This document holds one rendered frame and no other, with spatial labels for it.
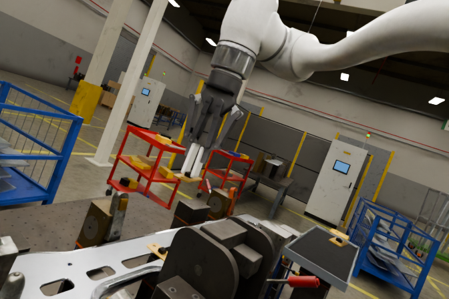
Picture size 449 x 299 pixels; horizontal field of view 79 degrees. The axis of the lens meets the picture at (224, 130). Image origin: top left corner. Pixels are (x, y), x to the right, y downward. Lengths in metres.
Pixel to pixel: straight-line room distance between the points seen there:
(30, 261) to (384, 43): 0.70
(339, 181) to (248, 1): 6.62
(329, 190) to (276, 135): 2.17
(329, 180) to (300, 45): 6.50
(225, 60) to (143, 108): 10.57
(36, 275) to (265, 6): 0.66
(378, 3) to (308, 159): 4.90
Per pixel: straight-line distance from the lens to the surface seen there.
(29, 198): 2.89
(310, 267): 0.66
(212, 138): 0.58
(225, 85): 0.57
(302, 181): 7.92
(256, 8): 0.60
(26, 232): 1.36
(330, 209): 7.14
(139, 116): 11.16
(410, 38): 0.42
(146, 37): 4.82
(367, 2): 4.00
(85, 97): 7.80
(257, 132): 8.17
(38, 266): 0.66
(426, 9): 0.42
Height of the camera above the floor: 1.37
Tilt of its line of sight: 1 degrees down
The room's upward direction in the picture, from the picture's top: 21 degrees clockwise
